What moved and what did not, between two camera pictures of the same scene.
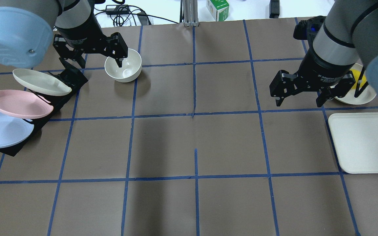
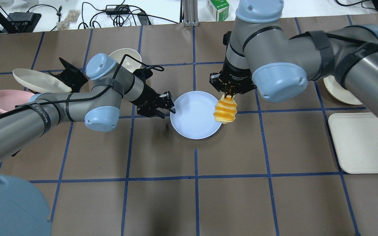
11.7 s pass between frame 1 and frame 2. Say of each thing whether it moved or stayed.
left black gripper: moved
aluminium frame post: stayed
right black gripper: moved
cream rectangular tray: stayed
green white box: stayed
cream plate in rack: stayed
